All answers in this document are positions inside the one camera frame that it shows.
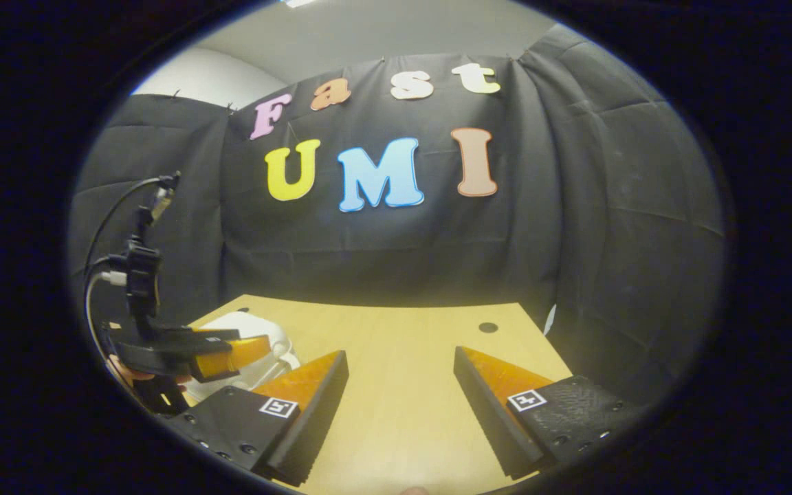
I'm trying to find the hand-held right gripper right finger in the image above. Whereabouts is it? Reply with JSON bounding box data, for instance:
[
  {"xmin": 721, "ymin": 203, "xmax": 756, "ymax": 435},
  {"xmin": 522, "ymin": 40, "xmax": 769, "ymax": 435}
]
[{"xmin": 452, "ymin": 345, "xmax": 648, "ymax": 482}]

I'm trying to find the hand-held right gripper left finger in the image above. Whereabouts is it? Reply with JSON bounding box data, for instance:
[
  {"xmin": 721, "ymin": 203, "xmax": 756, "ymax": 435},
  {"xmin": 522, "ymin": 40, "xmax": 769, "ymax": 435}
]
[{"xmin": 162, "ymin": 349, "xmax": 350, "ymax": 487}]

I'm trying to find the white suitcase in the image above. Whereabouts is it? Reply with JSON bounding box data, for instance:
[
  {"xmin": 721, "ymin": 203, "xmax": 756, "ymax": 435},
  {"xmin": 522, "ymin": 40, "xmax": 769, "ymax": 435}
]
[{"xmin": 183, "ymin": 311, "xmax": 302, "ymax": 406}]

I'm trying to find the black backdrop cloth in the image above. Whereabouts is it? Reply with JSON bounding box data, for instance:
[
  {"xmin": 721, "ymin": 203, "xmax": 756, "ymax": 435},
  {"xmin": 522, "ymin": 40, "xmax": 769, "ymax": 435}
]
[{"xmin": 69, "ymin": 24, "xmax": 725, "ymax": 399}]

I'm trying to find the white cable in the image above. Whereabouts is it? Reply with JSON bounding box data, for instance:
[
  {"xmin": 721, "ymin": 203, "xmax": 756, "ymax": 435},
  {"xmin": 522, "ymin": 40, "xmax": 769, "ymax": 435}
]
[{"xmin": 84, "ymin": 272, "xmax": 126, "ymax": 358}]

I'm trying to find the black cable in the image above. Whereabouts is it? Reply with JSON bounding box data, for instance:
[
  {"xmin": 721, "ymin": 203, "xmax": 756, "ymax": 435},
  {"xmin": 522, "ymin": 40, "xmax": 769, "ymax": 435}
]
[{"xmin": 83, "ymin": 177, "xmax": 163, "ymax": 289}]

